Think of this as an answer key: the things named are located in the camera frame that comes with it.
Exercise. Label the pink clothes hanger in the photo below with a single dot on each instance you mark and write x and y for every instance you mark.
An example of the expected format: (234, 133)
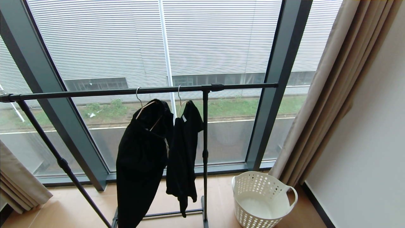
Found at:
(142, 109)
(179, 101)

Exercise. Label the thin black shorts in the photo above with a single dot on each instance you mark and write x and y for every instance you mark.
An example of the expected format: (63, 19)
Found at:
(183, 152)

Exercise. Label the beige curtain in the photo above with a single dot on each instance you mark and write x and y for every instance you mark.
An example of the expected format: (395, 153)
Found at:
(341, 79)
(19, 183)

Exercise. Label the white laundry basket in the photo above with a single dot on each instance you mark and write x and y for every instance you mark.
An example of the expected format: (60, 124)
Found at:
(262, 202)

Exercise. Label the black clothes rack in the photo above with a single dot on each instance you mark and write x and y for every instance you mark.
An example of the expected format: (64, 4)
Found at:
(95, 92)

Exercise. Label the window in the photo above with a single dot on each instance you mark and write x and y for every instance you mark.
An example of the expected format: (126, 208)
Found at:
(47, 79)

